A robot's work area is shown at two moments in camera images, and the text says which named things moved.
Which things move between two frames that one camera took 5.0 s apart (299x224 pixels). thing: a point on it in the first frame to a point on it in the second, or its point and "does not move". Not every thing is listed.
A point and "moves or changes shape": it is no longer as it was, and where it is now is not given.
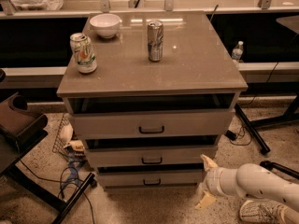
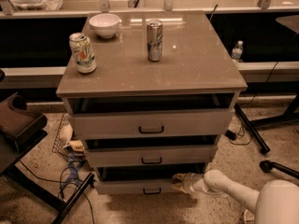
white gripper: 212,182 to 198,183
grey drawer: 150,155 does not move
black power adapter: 230,134 does not move
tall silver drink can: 155,40 does not move
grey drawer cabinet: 163,93 does not move
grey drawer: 149,178 moves or changes shape
